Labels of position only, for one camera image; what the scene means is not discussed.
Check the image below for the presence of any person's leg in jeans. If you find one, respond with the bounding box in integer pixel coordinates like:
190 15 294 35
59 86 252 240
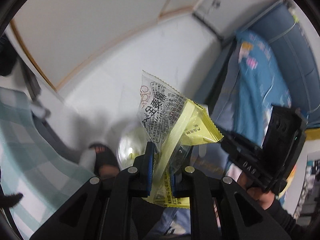
147 200 193 240

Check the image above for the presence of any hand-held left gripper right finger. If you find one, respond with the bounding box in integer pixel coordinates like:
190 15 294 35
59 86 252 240
170 144 293 240

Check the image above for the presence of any yellow clear plastic wrapper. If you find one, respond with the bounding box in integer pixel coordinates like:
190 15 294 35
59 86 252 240
137 70 224 209

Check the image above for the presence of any person's right forearm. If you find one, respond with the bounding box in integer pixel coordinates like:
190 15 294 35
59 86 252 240
262 197 304 240

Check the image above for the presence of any blue checked tablecloth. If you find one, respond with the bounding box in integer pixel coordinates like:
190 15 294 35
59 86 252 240
0 87 100 230

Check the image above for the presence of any person's right hand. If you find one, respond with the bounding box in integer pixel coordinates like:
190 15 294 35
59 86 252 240
246 187 277 210

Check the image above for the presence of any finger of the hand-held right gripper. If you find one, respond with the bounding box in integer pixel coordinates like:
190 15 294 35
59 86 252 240
219 129 263 156

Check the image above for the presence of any blue padded furniture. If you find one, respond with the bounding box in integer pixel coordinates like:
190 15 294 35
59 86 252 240
247 5 318 120

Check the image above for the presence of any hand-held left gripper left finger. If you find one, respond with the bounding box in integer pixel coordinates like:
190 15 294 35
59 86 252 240
30 141 155 240

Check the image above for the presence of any clear plastic bag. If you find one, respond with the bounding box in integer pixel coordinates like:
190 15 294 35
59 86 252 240
117 127 148 170

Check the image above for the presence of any black sandal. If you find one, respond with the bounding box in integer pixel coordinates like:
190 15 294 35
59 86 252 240
89 144 120 178

